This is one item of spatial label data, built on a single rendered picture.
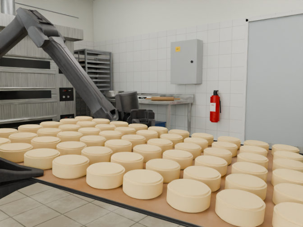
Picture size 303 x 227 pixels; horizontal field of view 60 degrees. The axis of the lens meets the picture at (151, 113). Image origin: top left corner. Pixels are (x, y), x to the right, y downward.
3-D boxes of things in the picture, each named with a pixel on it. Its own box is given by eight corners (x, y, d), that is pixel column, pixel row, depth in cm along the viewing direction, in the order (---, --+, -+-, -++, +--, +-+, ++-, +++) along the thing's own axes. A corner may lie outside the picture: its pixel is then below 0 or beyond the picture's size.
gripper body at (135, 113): (152, 143, 79) (144, 138, 85) (153, 109, 77) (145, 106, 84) (131, 144, 76) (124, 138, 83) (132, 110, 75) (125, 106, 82)
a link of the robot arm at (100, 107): (47, 34, 95) (24, 33, 85) (56, 24, 93) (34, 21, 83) (119, 129, 94) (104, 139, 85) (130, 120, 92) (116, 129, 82)
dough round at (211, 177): (215, 196, 33) (217, 181, 32) (177, 187, 35) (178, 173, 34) (222, 183, 37) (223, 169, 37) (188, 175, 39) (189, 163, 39)
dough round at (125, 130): (112, 138, 60) (112, 129, 59) (115, 133, 65) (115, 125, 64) (134, 139, 60) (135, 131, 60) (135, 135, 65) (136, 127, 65)
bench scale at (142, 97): (135, 100, 442) (135, 94, 441) (145, 99, 470) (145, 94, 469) (150, 100, 427) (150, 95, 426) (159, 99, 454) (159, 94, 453)
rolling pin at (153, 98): (144, 100, 420) (144, 96, 419) (145, 100, 426) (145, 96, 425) (180, 101, 410) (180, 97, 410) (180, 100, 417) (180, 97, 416)
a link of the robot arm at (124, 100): (115, 124, 94) (103, 131, 86) (109, 93, 91) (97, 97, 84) (146, 122, 90) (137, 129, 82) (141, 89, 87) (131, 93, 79)
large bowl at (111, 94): (99, 98, 497) (99, 90, 496) (114, 97, 528) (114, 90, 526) (113, 99, 473) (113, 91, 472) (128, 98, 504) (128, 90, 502)
